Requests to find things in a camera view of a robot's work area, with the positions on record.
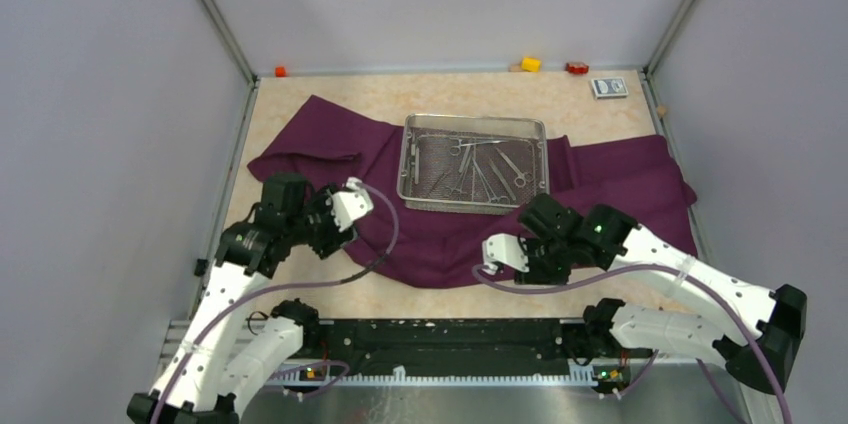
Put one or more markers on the steel forceps clamp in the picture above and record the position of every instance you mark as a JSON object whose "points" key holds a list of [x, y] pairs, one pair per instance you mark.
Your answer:
{"points": [[461, 145]]}

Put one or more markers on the blue playing card deck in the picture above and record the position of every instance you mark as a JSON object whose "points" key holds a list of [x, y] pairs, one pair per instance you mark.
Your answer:
{"points": [[609, 88]]}

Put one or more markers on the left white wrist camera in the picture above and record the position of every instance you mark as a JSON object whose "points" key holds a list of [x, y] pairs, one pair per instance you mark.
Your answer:
{"points": [[351, 203]]}

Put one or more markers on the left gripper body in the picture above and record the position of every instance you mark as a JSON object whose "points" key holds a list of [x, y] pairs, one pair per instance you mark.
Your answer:
{"points": [[319, 228]]}

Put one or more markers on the red small block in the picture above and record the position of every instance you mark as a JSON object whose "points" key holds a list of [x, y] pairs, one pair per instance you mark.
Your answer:
{"points": [[576, 67]]}

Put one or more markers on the yellow small block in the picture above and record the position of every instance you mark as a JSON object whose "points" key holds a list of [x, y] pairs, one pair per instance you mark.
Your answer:
{"points": [[529, 64]]}

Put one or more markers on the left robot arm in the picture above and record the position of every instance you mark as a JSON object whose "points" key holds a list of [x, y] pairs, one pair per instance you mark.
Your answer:
{"points": [[205, 381]]}

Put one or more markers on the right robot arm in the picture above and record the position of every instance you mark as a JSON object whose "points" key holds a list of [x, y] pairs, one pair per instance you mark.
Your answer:
{"points": [[753, 332]]}

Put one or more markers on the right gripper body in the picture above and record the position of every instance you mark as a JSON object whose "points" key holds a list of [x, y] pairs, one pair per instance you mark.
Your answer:
{"points": [[548, 264]]}

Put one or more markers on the metal mesh instrument tray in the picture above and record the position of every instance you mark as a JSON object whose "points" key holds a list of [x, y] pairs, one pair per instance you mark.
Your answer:
{"points": [[450, 184]]}

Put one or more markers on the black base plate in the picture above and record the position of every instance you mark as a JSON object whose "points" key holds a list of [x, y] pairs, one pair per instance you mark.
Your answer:
{"points": [[454, 347]]}

